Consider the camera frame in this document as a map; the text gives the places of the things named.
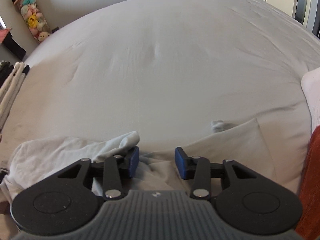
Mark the beige garment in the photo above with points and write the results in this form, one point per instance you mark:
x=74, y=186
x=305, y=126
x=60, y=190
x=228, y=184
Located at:
x=35, y=160

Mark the orange-red trouser leg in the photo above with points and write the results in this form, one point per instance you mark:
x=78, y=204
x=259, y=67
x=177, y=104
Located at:
x=308, y=226

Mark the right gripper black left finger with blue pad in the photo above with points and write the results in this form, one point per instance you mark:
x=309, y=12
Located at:
x=72, y=197

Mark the plush toy column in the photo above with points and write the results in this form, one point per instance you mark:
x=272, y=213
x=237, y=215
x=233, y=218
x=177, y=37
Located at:
x=33, y=18

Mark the pink cloth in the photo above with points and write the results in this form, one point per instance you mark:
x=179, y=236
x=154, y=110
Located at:
x=4, y=33

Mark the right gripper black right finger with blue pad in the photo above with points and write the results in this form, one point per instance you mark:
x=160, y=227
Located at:
x=243, y=198

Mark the folded beige clothes stack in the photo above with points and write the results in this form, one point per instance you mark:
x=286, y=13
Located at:
x=12, y=77

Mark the white bed sheet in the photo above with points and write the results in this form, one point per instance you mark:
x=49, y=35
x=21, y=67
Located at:
x=166, y=69

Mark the black box by wall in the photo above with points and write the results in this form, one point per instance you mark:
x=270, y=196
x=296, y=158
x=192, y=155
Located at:
x=14, y=47

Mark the white sock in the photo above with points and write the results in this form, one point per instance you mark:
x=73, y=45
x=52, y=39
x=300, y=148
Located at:
x=310, y=84

